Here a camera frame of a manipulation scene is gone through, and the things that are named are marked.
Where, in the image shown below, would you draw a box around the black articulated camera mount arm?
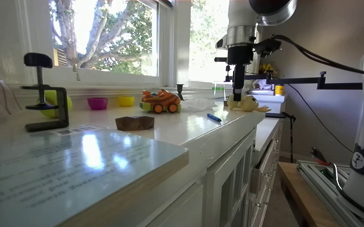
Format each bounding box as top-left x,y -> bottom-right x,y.
213,55 -> 364,90

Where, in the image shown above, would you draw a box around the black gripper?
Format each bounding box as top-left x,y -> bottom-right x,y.
224,44 -> 255,102

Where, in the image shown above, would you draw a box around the clear glass jar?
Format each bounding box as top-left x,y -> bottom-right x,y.
211,82 -> 227,100

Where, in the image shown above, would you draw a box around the black floor stand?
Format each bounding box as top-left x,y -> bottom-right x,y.
264,109 -> 298,163

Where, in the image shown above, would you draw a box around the black camera cable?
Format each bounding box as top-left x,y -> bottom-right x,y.
274,34 -> 364,80

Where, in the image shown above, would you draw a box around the small brown wooden block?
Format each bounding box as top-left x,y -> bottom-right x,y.
113,114 -> 155,132

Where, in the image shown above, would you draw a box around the yellow plastic bowl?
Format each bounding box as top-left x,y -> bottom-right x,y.
115,94 -> 137,108

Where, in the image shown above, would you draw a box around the light blue book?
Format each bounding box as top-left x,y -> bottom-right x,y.
0,126 -> 190,227

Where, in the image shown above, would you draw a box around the aluminium frame rails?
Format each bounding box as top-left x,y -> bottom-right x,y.
297,160 -> 364,227

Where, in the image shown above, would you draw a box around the orange toy car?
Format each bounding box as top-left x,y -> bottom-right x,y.
139,87 -> 182,114

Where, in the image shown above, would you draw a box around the black table clamp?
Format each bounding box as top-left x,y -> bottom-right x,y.
18,51 -> 70,133

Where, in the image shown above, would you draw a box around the white cabinet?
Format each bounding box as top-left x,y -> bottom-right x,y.
59,93 -> 285,227

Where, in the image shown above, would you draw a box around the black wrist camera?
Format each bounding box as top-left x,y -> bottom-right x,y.
254,36 -> 285,58

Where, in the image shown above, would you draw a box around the yellow-green tennis ball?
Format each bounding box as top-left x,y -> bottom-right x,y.
40,89 -> 74,119

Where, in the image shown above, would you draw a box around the wooden board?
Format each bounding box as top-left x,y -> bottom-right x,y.
276,160 -> 340,227

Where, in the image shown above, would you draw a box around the purple plastic bowl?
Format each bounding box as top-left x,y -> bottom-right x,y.
85,95 -> 109,112

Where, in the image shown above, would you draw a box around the yellow plush bunny toy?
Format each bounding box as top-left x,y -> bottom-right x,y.
224,93 -> 271,114

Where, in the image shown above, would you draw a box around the blue marker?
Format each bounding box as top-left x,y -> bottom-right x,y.
206,112 -> 223,124

